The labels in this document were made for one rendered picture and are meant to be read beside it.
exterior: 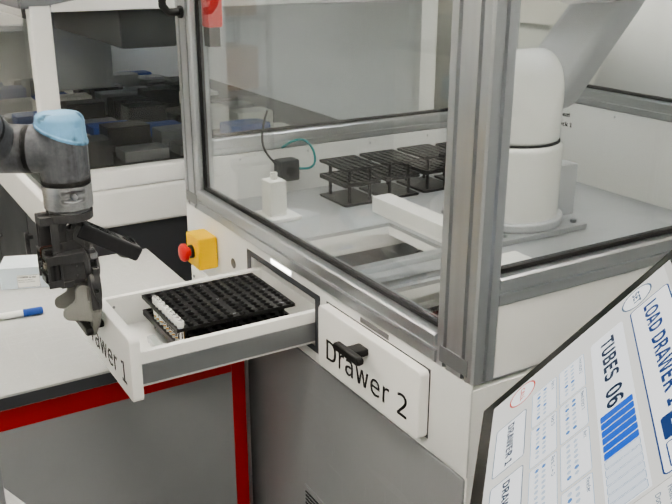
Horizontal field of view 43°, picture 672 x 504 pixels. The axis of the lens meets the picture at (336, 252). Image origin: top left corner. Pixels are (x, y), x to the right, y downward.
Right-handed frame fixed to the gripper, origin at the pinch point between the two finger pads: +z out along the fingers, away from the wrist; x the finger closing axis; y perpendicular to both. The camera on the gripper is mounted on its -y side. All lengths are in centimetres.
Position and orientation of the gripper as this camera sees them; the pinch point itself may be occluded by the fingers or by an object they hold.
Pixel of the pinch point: (94, 322)
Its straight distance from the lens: 148.4
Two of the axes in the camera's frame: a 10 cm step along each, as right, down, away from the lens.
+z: 0.0, 9.4, 3.3
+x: 5.2, 2.9, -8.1
